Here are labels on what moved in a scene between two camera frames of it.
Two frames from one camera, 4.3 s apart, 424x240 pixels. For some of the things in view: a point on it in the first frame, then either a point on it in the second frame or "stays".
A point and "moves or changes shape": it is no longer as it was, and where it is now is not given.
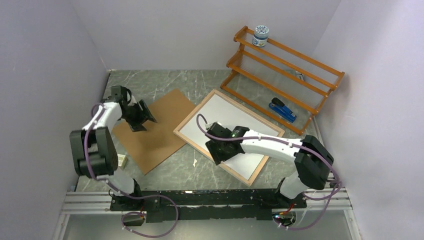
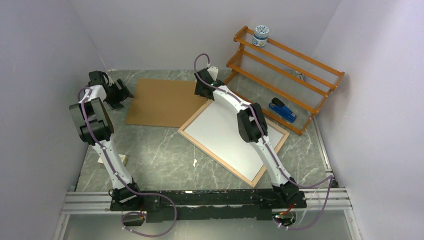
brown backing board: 149,148 → 165,103
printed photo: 219,110 stays
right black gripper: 217,156 → 199,91
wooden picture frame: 217,107 moves or changes shape
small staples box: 122,160 stays
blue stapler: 279,106 stays
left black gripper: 143,115 → 123,94
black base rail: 215,204 stays
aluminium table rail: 86,202 stays
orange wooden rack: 281,83 stays
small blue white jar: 260,36 stays
